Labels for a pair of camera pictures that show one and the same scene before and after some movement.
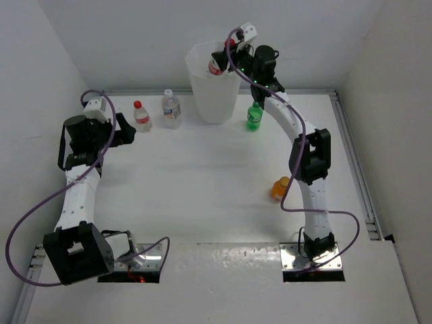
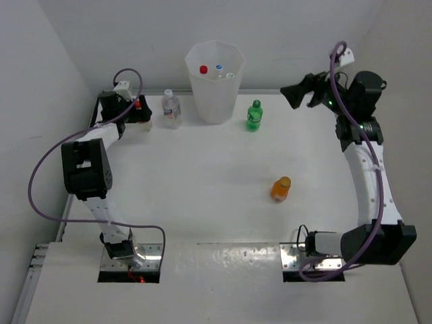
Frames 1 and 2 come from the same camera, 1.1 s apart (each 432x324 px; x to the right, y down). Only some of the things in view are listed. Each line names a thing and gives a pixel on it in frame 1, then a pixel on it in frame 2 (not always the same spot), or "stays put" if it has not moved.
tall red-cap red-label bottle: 214,67 → 203,69
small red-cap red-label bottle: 142,119 stays put
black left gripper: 123,136 → 140,115
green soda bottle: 254,115 stays put
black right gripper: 223,59 → 310,83
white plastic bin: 216,96 stays put
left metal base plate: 150,260 stays put
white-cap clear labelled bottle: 171,107 stays put
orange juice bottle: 279,189 stays put
